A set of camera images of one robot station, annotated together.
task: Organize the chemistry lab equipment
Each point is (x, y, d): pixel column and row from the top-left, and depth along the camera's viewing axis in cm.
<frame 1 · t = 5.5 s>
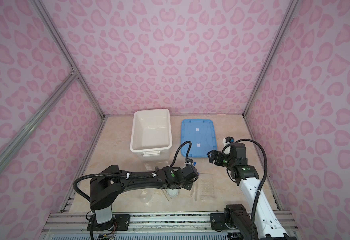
left hand: (192, 180, 82), fingers closed
right hand: (214, 153, 79), fingers open
white plastic storage bin: (151, 135, 110), on the table
blue plastic bin lid: (201, 133, 110), on the table
clear test tube rack: (207, 187, 84), point 2 cm above the table
white ceramic evaporating dish: (173, 192, 83), point 2 cm above the table
metal tweezers: (166, 195, 83), on the table

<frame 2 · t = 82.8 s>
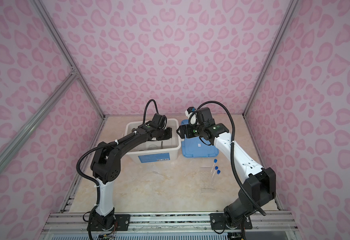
left hand: (173, 132, 94), fingers closed
right hand: (184, 128, 79), fingers open
white plastic storage bin: (155, 150, 84), point 16 cm above the table
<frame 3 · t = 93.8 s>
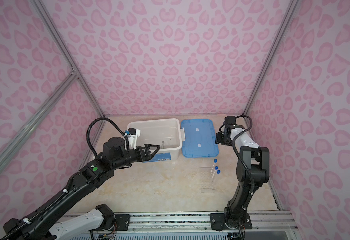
left hand: (155, 146, 67), fingers open
right hand: (221, 139, 95), fingers open
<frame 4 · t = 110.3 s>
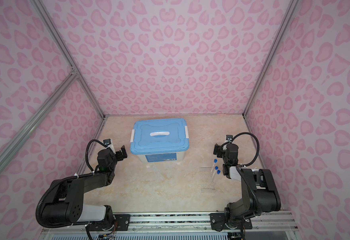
left hand: (116, 145, 91), fingers open
right hand: (224, 143, 93), fingers open
blue plastic bin lid: (156, 136, 87), point 19 cm above the table
